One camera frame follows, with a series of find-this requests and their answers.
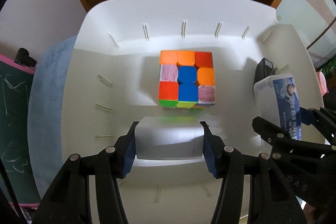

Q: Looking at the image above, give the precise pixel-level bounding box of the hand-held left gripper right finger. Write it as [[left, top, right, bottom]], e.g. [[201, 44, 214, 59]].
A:
[[199, 121, 307, 224]]

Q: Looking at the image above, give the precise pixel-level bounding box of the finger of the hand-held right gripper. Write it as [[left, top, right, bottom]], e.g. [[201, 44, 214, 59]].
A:
[[252, 116, 336, 160], [299, 106, 336, 147]]

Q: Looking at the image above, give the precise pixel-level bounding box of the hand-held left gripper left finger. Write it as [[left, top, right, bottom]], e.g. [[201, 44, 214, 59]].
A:
[[31, 121, 139, 224]]

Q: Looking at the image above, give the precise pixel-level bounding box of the white box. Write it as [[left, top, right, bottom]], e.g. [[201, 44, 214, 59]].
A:
[[133, 116, 206, 161]]

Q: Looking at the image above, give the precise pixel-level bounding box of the white plastic storage bin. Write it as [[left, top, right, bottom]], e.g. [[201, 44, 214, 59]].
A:
[[60, 0, 327, 224]]

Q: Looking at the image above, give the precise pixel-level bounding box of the pink plastic stool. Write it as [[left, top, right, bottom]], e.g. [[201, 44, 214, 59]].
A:
[[316, 70, 329, 96]]

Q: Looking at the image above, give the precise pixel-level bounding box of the green leafy item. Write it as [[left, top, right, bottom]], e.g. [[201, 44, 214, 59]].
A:
[[322, 60, 336, 80]]

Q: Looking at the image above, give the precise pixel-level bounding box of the black box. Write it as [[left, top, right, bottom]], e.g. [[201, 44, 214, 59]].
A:
[[254, 58, 279, 85]]

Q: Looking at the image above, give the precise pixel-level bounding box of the multicoloured puzzle cube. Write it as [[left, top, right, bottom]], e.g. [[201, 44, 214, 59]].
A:
[[158, 50, 216, 109]]

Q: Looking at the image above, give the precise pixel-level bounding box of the blue fluffy blanket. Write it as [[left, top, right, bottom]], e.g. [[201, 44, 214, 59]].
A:
[[27, 36, 79, 198]]

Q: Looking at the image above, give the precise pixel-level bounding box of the pale wardrobe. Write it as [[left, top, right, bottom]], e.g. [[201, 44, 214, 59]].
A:
[[276, 0, 336, 67]]

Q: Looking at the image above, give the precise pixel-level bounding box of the pink framed chalkboard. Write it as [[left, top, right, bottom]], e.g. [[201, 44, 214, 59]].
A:
[[0, 53, 40, 224]]

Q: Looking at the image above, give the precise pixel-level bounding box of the black clip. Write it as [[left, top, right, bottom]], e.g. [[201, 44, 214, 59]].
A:
[[14, 48, 37, 67]]

